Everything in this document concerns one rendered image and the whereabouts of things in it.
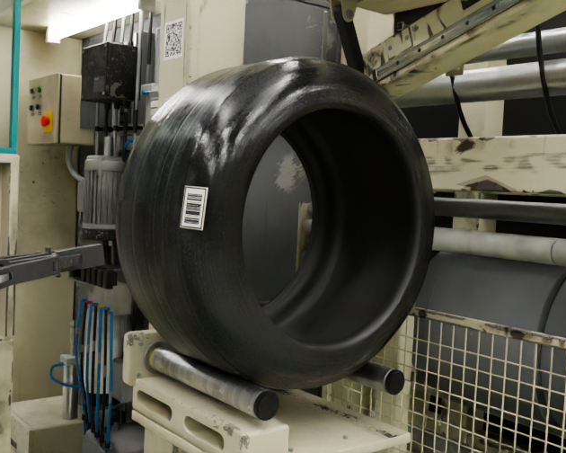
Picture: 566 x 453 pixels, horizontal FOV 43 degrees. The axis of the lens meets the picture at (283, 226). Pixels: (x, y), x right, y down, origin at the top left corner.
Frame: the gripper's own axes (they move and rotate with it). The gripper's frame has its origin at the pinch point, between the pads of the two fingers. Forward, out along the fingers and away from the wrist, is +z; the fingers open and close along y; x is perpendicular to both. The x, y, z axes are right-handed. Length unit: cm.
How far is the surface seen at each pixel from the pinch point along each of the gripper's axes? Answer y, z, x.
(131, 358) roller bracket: 21.1, 16.4, 23.5
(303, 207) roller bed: 35, 71, 3
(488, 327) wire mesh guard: -18, 69, 22
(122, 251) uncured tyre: 9.8, 11.4, 1.8
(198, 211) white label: -10.8, 13.7, -5.5
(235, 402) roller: -8.0, 19.5, 24.9
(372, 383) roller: -10, 47, 29
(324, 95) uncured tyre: -11.7, 37.7, -21.0
